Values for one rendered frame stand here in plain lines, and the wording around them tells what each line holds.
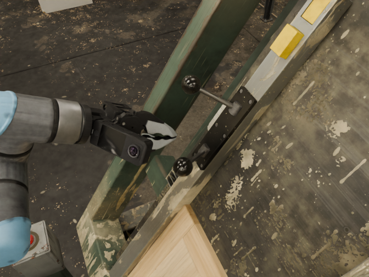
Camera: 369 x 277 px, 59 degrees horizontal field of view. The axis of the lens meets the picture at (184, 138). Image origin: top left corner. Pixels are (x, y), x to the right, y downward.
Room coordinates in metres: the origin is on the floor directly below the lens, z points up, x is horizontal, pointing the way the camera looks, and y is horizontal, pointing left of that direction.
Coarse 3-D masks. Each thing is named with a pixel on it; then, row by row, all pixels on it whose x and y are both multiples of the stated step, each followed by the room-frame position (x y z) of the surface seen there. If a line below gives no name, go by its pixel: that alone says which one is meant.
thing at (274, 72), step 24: (312, 0) 0.54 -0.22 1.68; (336, 0) 0.51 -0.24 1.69; (312, 24) 0.50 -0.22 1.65; (312, 48) 0.50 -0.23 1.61; (264, 72) 0.50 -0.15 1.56; (288, 72) 0.48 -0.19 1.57; (264, 96) 0.46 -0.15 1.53; (216, 168) 0.43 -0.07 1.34; (168, 192) 0.42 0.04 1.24; (192, 192) 0.40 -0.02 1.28; (168, 216) 0.38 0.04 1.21; (144, 240) 0.36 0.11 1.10; (120, 264) 0.34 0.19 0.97
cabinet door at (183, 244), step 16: (176, 224) 0.36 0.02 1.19; (192, 224) 0.34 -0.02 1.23; (160, 240) 0.35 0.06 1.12; (176, 240) 0.33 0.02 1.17; (192, 240) 0.31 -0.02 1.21; (208, 240) 0.31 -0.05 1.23; (144, 256) 0.34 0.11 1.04; (160, 256) 0.32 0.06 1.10; (176, 256) 0.30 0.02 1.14; (192, 256) 0.28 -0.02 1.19; (208, 256) 0.27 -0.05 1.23; (144, 272) 0.30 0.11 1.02; (160, 272) 0.28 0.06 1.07; (176, 272) 0.27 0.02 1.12; (192, 272) 0.25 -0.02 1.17; (208, 272) 0.24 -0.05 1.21; (224, 272) 0.23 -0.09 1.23
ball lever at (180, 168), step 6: (204, 144) 0.45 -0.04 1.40; (204, 150) 0.43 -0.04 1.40; (198, 156) 0.41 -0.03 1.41; (204, 156) 0.43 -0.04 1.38; (174, 162) 0.37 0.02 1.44; (180, 162) 0.36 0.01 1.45; (186, 162) 0.36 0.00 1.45; (192, 162) 0.38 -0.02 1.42; (174, 168) 0.35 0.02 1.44; (180, 168) 0.35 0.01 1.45; (186, 168) 0.35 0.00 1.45; (192, 168) 0.36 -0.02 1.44; (180, 174) 0.34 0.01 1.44; (186, 174) 0.34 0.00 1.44
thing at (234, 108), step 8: (184, 80) 0.48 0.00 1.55; (192, 80) 0.48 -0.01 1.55; (184, 88) 0.47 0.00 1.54; (192, 88) 0.47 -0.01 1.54; (200, 88) 0.48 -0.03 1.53; (208, 96) 0.47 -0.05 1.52; (216, 96) 0.47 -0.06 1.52; (224, 104) 0.47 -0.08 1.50; (232, 104) 0.47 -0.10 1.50; (240, 104) 0.47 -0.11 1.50; (232, 112) 0.46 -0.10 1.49
